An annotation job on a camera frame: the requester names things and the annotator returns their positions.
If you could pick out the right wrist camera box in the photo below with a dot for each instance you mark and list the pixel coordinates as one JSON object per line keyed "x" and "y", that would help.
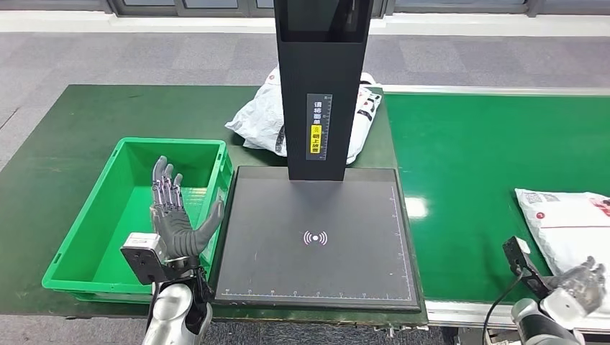
{"x": 522, "y": 262}

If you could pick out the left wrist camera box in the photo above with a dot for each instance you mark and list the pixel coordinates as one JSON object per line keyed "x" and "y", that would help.
{"x": 143, "y": 257}

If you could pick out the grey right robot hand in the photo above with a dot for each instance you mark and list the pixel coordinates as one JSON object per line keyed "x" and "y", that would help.
{"x": 581, "y": 281}

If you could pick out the green plastic crate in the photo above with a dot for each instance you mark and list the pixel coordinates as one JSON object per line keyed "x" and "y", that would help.
{"x": 124, "y": 238}

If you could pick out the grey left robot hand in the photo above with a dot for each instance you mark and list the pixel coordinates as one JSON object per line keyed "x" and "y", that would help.
{"x": 176, "y": 233}

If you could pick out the white crumpled parcel bag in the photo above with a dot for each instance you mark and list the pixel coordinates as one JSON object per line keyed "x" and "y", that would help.
{"x": 259, "y": 119}

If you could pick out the black inbound scanning machine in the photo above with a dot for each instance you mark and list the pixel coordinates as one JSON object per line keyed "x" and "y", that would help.
{"x": 310, "y": 214}

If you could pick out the white parcel with black print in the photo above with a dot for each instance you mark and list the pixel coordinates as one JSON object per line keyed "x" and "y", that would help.
{"x": 567, "y": 228}

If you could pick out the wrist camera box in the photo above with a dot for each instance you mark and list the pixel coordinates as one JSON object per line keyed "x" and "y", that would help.
{"x": 522, "y": 262}
{"x": 143, "y": 257}

